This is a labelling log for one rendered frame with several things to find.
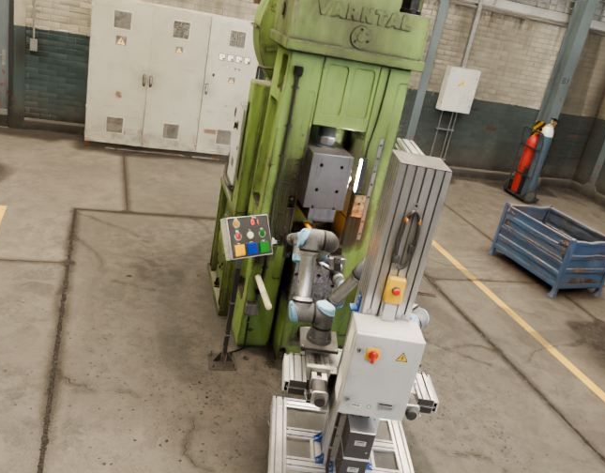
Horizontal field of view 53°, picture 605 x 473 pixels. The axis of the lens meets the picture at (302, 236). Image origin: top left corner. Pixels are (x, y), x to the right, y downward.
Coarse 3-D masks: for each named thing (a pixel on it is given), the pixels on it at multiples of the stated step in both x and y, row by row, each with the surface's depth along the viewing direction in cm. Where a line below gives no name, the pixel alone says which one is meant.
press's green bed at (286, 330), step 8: (280, 296) 474; (280, 304) 472; (280, 312) 473; (288, 312) 456; (280, 320) 471; (288, 320) 459; (272, 328) 493; (280, 328) 469; (288, 328) 463; (296, 328) 470; (272, 336) 491; (280, 336) 467; (288, 336) 466; (296, 336) 473; (272, 344) 488; (280, 344) 467; (288, 344) 469; (296, 344) 471; (280, 352) 472; (288, 352) 471; (296, 352) 473
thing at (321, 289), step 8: (288, 264) 471; (296, 264) 440; (344, 264) 450; (288, 272) 469; (296, 272) 443; (320, 272) 448; (328, 272) 450; (280, 280) 484; (288, 280) 468; (296, 280) 446; (320, 280) 451; (280, 288) 477; (288, 288) 466; (312, 288) 452; (320, 288) 454; (328, 288) 455; (288, 296) 452; (312, 296) 455; (320, 296) 456; (288, 304) 453
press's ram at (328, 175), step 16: (336, 144) 453; (320, 160) 418; (336, 160) 421; (352, 160) 424; (304, 176) 432; (320, 176) 423; (336, 176) 426; (304, 192) 429; (320, 192) 428; (336, 192) 431; (336, 208) 436
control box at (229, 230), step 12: (252, 216) 414; (264, 216) 420; (228, 228) 401; (240, 228) 407; (252, 228) 413; (264, 228) 419; (228, 240) 402; (240, 240) 406; (252, 240) 412; (264, 240) 418; (228, 252) 403; (264, 252) 417
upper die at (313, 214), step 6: (300, 204) 453; (306, 210) 438; (312, 210) 432; (318, 210) 434; (324, 210) 435; (330, 210) 436; (306, 216) 437; (312, 216) 434; (318, 216) 435; (324, 216) 436; (330, 216) 438
